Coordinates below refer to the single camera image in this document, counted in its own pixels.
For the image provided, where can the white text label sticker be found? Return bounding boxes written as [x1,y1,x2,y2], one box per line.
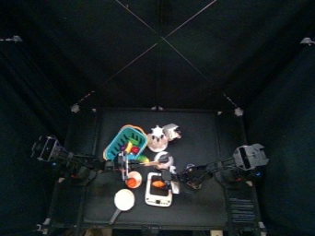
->
[229,196,253,224]

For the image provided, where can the thin white diagonal cord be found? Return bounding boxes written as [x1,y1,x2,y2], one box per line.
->
[75,0,218,105]
[114,0,245,113]

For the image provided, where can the white black tray device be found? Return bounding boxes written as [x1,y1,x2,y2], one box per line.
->
[145,171,175,207]

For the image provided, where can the grey and black toy appliance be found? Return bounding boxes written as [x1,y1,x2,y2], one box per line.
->
[163,123,183,142]

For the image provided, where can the white plush toy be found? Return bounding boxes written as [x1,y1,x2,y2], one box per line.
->
[147,124,170,153]

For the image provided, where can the white toy kettle grey handle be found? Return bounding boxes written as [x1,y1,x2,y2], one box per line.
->
[153,150,177,171]

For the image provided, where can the small white plate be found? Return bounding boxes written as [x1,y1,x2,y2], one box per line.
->
[125,171,145,189]

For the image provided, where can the white toy frying pan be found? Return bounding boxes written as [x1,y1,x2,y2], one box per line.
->
[109,188,137,225]

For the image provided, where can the orange toy fruit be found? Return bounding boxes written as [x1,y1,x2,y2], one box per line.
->
[126,177,139,189]

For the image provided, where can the teal basket orange handles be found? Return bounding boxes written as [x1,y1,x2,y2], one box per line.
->
[103,124,150,162]

